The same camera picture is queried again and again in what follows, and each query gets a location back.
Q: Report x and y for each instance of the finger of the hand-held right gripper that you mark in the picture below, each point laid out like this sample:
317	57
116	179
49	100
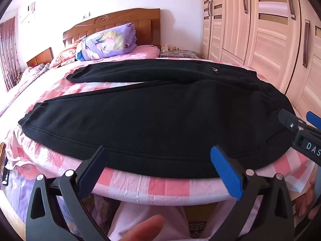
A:
288	119
313	119

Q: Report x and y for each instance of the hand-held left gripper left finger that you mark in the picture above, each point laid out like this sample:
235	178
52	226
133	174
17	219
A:
92	165

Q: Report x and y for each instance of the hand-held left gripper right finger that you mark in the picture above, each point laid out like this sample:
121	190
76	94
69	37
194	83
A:
225	170

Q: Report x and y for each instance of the black pants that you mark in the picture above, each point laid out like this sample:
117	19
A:
150	118

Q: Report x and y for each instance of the person's left hand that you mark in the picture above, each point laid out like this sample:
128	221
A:
140	231

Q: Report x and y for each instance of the pink checked bed sheet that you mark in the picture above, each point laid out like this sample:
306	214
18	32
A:
175	185

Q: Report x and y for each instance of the person's light pink clothing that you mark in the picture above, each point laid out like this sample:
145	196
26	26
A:
155	209

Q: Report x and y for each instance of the light wooden wardrobe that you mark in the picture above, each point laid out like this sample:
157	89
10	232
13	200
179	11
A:
270	42

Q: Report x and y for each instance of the bed with mauve bedding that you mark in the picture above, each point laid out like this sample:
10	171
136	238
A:
25	80

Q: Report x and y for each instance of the orange floral pillow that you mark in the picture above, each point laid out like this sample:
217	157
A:
65	56

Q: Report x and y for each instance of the plain wooden headboard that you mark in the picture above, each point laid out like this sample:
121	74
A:
42	56

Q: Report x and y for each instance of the grey floral cloth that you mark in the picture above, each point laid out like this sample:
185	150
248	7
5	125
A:
180	53

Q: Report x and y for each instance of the folded purple floral quilt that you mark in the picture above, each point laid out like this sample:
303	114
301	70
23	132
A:
107	40

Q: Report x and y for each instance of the maroon patterned curtain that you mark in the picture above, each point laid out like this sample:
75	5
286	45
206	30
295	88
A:
7	55

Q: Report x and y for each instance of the carved wooden headboard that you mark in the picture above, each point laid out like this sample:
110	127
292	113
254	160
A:
140	20

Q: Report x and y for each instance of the white air conditioner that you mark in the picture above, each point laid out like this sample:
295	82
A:
27	15

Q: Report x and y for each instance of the white wall socket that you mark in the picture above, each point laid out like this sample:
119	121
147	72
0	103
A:
86	15

